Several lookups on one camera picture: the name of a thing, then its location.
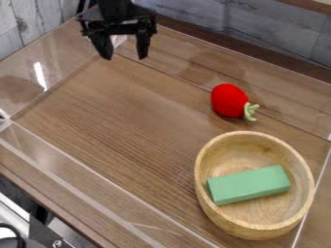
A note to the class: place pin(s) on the clear acrylic tray enclosure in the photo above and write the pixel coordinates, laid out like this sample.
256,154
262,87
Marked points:
102,133

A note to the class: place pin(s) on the red knitted strawberry toy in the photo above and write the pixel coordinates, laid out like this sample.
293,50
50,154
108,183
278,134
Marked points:
230,103

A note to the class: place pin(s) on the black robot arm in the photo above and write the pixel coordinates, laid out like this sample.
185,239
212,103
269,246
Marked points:
90,27

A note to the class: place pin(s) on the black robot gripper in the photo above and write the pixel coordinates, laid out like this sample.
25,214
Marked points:
110,14

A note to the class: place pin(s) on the wooden bowl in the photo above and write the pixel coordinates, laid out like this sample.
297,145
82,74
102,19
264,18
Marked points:
269,216

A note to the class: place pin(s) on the green rectangular block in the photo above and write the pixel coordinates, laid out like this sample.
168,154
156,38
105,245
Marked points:
246,185

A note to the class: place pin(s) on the black metal bracket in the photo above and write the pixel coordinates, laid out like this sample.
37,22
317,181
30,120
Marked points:
41,237

